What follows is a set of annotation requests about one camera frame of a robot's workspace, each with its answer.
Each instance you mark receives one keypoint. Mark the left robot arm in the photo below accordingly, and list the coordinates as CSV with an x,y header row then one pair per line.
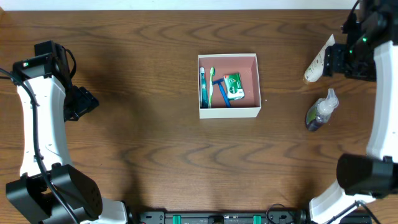
x,y
50,189

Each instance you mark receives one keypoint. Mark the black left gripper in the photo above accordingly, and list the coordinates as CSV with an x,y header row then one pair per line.
x,y
86,101

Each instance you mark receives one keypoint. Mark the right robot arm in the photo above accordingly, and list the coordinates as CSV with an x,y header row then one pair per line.
x,y
360,180

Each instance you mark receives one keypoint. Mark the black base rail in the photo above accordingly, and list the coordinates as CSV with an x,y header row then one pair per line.
x,y
277,216

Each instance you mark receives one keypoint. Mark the green white toothbrush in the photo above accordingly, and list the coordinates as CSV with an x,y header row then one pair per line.
x,y
212,74

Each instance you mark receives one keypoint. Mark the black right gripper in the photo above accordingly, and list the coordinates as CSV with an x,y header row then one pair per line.
x,y
329,60

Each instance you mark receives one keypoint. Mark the red teal toothpaste tube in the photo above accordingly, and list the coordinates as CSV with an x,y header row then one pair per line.
x,y
203,90

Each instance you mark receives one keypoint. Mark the white leaf-print lotion tube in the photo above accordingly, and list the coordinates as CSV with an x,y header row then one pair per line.
x,y
315,69

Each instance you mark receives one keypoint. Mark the clear foam pump bottle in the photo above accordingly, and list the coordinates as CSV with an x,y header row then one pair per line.
x,y
320,112

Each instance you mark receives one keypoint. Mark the blue disposable razor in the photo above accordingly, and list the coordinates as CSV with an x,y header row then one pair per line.
x,y
222,91

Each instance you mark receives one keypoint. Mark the green soap bar pack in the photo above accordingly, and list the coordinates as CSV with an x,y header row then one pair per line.
x,y
234,86

